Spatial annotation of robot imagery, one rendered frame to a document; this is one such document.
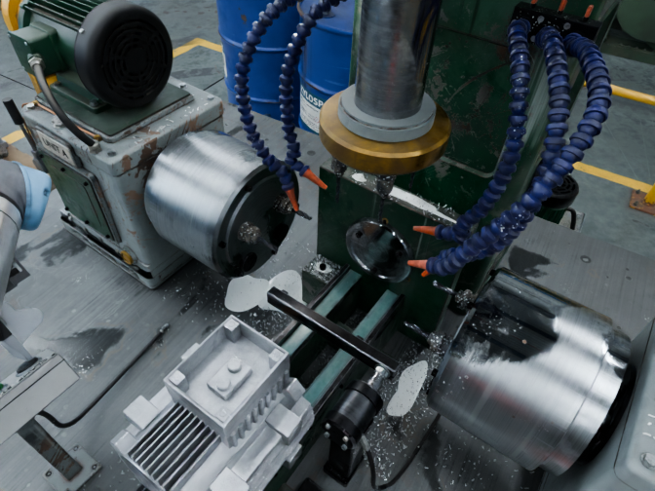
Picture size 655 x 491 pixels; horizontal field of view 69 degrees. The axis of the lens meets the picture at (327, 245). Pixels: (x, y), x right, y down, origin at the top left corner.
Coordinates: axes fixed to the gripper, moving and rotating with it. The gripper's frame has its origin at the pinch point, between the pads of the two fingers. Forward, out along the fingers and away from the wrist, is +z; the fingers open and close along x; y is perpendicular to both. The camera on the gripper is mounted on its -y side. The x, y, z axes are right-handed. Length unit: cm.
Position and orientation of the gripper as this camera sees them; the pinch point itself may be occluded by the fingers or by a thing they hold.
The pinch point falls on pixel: (19, 357)
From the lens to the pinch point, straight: 79.7
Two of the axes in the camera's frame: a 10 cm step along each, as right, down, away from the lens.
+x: -6.8, 0.5, 7.3
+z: 4.5, 8.1, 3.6
